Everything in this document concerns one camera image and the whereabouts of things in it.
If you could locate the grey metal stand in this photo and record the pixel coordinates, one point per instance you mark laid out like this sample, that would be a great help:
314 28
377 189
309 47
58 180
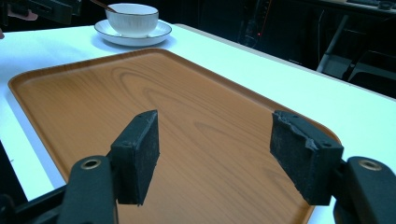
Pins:
334 42

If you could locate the brown wooden tray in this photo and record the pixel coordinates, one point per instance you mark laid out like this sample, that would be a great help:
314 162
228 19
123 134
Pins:
193 102

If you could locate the wooden spoon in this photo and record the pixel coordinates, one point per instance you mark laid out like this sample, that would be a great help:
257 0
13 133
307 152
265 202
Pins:
104 5

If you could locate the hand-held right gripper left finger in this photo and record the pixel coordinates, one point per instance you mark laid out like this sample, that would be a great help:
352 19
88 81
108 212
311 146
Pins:
137 158

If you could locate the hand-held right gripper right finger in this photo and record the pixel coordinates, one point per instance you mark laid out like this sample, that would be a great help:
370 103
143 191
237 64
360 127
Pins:
306 161

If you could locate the white ribbed bowl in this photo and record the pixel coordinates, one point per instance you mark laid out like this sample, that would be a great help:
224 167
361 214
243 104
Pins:
134 21

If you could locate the white saucer with dark rim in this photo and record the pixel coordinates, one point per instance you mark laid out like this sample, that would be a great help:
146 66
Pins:
162 32

